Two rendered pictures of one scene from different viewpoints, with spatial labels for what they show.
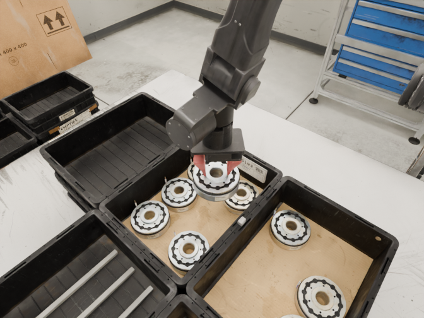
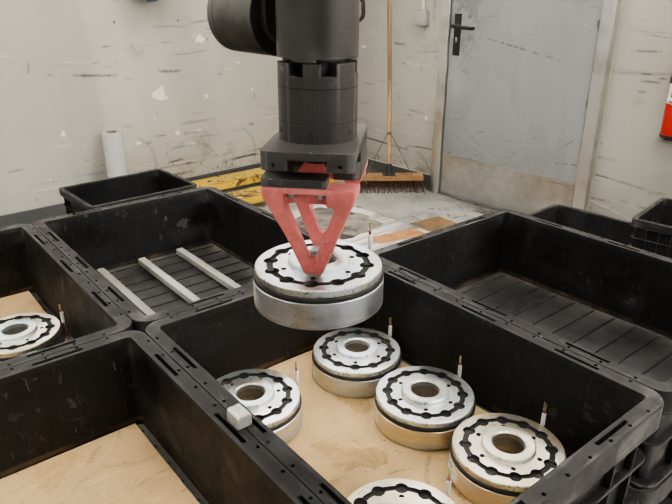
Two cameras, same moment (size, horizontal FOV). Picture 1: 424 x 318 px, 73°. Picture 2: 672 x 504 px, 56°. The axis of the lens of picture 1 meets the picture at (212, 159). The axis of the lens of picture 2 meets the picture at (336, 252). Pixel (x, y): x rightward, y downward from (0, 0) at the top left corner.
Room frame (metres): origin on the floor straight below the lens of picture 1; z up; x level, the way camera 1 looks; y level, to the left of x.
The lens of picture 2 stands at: (0.49, -0.46, 1.25)
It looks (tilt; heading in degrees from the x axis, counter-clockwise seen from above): 23 degrees down; 100
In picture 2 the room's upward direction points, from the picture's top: straight up
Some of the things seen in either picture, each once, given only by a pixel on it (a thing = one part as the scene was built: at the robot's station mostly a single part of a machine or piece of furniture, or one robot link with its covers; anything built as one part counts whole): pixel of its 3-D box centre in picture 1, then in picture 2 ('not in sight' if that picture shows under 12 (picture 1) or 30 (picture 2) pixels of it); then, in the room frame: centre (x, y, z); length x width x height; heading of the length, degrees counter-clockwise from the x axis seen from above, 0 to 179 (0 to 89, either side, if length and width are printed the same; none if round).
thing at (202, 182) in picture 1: (216, 174); (318, 266); (0.40, -0.01, 1.04); 0.10 x 0.10 x 0.01
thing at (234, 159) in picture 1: (221, 158); (316, 209); (0.40, -0.02, 1.09); 0.07 x 0.07 x 0.09; 3
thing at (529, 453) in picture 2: not in sight; (508, 444); (0.57, 0.02, 0.86); 0.05 x 0.05 x 0.01
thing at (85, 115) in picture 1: (78, 127); not in sight; (1.29, 0.79, 0.41); 0.31 x 0.02 x 0.16; 141
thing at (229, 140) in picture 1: (217, 132); (317, 110); (0.40, -0.01, 1.17); 0.10 x 0.07 x 0.07; 93
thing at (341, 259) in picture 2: (216, 173); (318, 260); (0.40, -0.01, 1.05); 0.05 x 0.05 x 0.01
